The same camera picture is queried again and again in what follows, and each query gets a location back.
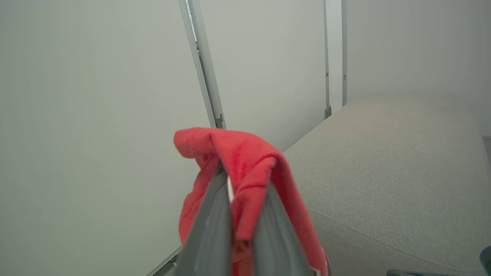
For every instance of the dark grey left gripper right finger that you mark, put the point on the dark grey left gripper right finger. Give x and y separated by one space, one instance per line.
274 241

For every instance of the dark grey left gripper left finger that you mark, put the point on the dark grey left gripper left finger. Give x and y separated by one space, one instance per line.
209 237

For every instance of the red clothing item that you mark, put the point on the red clothing item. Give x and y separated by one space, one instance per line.
249 161

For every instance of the grey fabric sofa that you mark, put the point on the grey fabric sofa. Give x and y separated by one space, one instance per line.
391 176

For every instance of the dark blue round object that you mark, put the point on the dark blue round object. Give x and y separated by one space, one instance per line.
486 260

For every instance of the grey partition bottom rail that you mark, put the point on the grey partition bottom rail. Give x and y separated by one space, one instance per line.
165 262

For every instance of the grey partition joint post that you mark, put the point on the grey partition joint post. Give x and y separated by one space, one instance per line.
205 65

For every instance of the thin grey partition post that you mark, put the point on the thin grey partition post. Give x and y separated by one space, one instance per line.
327 57
344 50

